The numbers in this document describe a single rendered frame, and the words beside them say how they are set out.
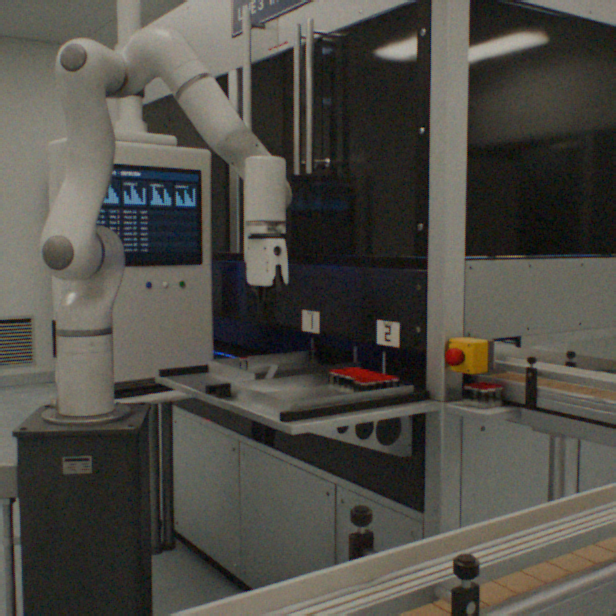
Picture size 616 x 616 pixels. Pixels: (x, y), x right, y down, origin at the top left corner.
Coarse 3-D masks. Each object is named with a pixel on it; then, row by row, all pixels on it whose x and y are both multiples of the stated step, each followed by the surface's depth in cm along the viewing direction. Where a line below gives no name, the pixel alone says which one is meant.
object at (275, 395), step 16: (240, 384) 179; (256, 384) 182; (272, 384) 184; (288, 384) 187; (304, 384) 189; (320, 384) 192; (240, 400) 175; (256, 400) 168; (272, 400) 162; (288, 400) 174; (304, 400) 159; (320, 400) 161; (336, 400) 163; (352, 400) 166
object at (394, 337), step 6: (378, 324) 190; (384, 324) 188; (390, 324) 186; (396, 324) 184; (378, 330) 190; (384, 330) 188; (396, 330) 184; (378, 336) 190; (384, 336) 188; (390, 336) 186; (396, 336) 184; (378, 342) 190; (384, 342) 188; (390, 342) 186; (396, 342) 184
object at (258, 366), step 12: (216, 360) 213; (228, 360) 215; (240, 360) 218; (252, 360) 220; (264, 360) 222; (276, 360) 225; (288, 360) 227; (300, 360) 229; (216, 372) 208; (228, 372) 203; (240, 372) 197; (252, 372) 192; (264, 372) 192; (276, 372) 194; (288, 372) 197; (300, 372) 199; (312, 372) 201
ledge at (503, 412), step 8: (448, 408) 171; (456, 408) 169; (464, 408) 167; (472, 408) 167; (488, 408) 167; (496, 408) 167; (504, 408) 167; (512, 408) 167; (520, 408) 167; (464, 416) 167; (472, 416) 165; (480, 416) 163; (488, 416) 162; (496, 416) 163; (504, 416) 164; (512, 416) 166; (520, 416) 167
